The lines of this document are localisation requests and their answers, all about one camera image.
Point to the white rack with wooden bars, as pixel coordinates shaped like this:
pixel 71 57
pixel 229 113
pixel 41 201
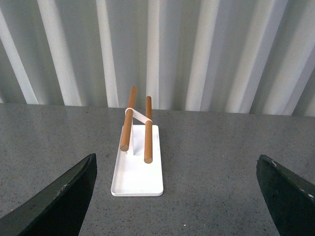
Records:
pixel 138 168

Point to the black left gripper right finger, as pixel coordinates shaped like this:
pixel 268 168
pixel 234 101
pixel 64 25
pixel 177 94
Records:
pixel 290 198

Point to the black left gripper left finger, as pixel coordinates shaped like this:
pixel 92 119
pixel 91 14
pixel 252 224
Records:
pixel 57 210

